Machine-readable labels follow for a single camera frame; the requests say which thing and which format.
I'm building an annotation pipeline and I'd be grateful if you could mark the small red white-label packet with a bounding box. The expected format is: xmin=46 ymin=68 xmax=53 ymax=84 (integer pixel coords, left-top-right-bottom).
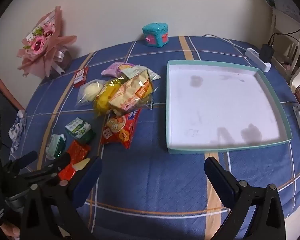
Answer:
xmin=74 ymin=67 xmax=90 ymax=88

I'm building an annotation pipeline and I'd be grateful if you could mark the white cable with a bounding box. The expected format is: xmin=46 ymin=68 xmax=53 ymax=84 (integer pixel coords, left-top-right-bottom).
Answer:
xmin=202 ymin=34 xmax=248 ymax=52

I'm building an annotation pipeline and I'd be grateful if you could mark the small green snack packet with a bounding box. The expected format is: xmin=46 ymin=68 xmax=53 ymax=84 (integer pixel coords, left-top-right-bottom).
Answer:
xmin=45 ymin=134 xmax=67 ymax=160

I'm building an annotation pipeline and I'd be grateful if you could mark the black charger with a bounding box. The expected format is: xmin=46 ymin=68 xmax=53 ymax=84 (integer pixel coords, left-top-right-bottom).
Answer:
xmin=260 ymin=44 xmax=275 ymax=64

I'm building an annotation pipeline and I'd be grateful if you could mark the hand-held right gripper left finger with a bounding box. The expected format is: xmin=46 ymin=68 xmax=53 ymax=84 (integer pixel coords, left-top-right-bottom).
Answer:
xmin=20 ymin=156 xmax=103 ymax=240

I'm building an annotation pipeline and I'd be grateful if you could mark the yellow snack packet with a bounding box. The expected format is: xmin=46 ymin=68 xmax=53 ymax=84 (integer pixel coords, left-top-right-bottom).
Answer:
xmin=94 ymin=77 xmax=127 ymax=117

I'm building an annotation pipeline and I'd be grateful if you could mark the white power strip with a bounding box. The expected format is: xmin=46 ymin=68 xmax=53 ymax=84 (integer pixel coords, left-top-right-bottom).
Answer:
xmin=245 ymin=48 xmax=272 ymax=72

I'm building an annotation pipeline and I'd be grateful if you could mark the clear-wrapped round bun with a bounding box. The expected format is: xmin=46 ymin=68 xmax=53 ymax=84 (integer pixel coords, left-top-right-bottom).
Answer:
xmin=76 ymin=79 xmax=108 ymax=109

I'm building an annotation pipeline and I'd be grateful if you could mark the purple snack packet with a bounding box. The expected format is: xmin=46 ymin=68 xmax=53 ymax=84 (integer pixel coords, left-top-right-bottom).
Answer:
xmin=101 ymin=63 xmax=130 ymax=77

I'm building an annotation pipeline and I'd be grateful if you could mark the pink flower bouquet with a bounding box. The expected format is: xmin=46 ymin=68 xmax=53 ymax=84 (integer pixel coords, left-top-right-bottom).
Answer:
xmin=17 ymin=6 xmax=78 ymax=78

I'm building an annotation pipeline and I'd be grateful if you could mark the red rice cracker bag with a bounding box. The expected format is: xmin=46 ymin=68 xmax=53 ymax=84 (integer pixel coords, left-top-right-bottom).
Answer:
xmin=100 ymin=109 xmax=142 ymax=150

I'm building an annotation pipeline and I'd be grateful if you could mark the black cable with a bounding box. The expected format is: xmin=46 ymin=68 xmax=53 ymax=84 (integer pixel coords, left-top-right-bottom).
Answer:
xmin=267 ymin=15 xmax=300 ymax=47

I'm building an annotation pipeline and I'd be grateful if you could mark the beige orange cracker packet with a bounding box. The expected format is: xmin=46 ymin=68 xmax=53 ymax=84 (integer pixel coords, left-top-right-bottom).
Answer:
xmin=108 ymin=70 xmax=153 ymax=115

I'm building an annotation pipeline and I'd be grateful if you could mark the shallow teal cardboard box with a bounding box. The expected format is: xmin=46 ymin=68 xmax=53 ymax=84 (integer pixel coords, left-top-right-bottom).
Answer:
xmin=166 ymin=60 xmax=293 ymax=154

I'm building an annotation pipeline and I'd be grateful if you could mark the white chair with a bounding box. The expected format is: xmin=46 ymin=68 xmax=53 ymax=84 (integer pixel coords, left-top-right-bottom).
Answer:
xmin=270 ymin=5 xmax=300 ymax=85

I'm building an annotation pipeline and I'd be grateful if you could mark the crumpled blue white paper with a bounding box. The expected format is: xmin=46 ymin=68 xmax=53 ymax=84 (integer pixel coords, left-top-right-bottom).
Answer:
xmin=9 ymin=110 xmax=27 ymax=153

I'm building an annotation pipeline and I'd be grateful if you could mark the blue plaid bedsheet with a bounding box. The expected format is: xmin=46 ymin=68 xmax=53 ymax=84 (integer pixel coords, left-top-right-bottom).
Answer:
xmin=9 ymin=35 xmax=300 ymax=240

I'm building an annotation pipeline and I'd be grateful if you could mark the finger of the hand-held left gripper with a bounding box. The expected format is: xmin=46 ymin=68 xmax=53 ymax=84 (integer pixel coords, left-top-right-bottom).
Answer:
xmin=22 ymin=153 xmax=72 ymax=180
xmin=4 ymin=151 xmax=38 ymax=174

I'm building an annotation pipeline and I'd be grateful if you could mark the teal tin box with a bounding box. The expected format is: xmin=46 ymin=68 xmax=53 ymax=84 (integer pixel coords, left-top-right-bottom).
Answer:
xmin=142 ymin=22 xmax=170 ymax=48

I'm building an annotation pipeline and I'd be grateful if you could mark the person's left hand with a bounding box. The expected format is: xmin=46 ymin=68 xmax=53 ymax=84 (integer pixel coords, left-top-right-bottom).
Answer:
xmin=0 ymin=225 xmax=21 ymax=239

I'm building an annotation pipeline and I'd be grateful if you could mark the orange-red dotted snack packet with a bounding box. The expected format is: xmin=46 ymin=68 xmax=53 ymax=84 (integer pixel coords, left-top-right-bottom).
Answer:
xmin=57 ymin=140 xmax=92 ymax=182

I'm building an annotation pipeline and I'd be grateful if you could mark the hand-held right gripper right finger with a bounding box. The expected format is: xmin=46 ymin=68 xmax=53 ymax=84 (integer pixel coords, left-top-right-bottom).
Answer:
xmin=204 ymin=157 xmax=293 ymax=240

